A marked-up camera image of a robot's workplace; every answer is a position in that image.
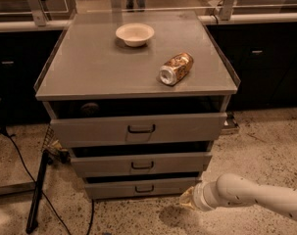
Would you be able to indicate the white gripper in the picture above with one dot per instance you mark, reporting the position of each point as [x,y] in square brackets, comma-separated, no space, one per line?
[198,195]

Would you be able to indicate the grey drawer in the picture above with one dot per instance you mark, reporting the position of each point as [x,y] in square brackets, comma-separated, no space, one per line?
[139,121]
[140,159]
[117,187]

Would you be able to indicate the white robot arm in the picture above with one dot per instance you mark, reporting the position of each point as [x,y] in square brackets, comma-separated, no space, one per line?
[232,191]

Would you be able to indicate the grey drawer cabinet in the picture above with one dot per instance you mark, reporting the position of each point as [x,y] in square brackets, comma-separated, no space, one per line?
[92,64]

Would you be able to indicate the dark object in top drawer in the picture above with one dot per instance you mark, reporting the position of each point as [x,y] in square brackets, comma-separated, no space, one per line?
[89,110]

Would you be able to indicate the crushed gold soda can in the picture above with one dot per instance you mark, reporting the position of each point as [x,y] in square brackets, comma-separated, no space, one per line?
[176,68]

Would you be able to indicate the black metal stand leg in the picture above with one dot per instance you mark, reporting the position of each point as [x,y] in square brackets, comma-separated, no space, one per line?
[37,194]

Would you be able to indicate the white paper bowl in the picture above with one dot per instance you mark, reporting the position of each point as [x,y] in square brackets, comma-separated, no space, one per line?
[135,34]

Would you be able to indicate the white railing bar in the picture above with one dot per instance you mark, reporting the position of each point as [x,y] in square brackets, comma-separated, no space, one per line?
[234,19]

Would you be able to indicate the wire basket with items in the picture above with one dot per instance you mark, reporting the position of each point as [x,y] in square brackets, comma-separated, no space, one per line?
[53,147]

